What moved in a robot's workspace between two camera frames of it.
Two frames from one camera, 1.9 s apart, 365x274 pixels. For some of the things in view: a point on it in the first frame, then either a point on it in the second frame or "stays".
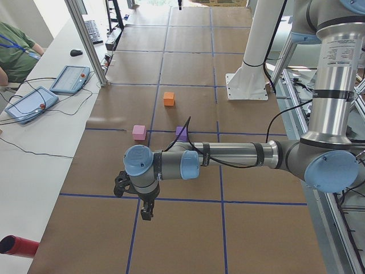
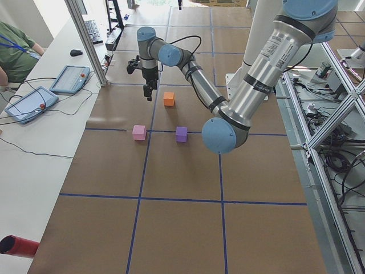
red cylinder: (12, 245) stays
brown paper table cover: (167, 84) stays
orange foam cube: (169, 99) stays
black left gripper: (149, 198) -> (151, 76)
